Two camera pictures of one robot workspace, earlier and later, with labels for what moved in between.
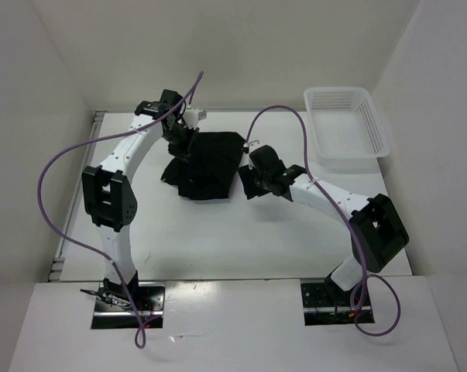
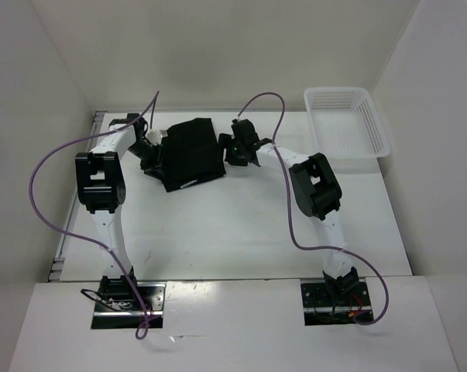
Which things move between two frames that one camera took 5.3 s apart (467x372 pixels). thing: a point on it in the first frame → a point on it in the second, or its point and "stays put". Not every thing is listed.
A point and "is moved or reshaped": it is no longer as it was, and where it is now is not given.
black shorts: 211,169 is moved or reshaped
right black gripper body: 262,179 → 234,153
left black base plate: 151,308 stays put
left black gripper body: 180,139 → 150,155
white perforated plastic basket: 345,130 stays put
